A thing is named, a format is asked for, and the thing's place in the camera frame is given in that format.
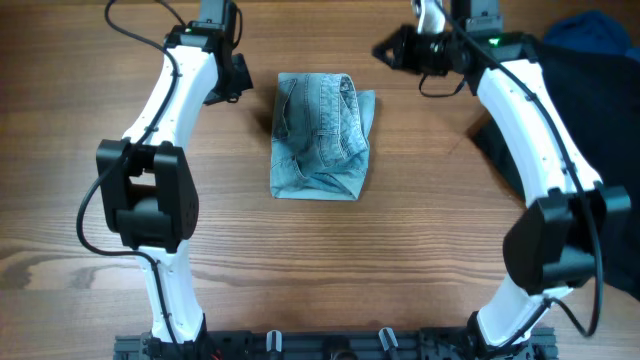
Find light blue denim shorts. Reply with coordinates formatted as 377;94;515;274
270;73;376;201

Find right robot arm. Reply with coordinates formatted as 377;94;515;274
373;0;631;359

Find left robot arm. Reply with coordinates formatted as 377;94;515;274
87;1;253;359

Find dark blue garment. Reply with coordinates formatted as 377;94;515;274
543;10;639;62

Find black garment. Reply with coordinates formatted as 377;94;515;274
472;37;640;301

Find left black camera cable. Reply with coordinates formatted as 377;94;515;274
74;0;244;351

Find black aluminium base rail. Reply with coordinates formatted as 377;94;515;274
113;327;559;360

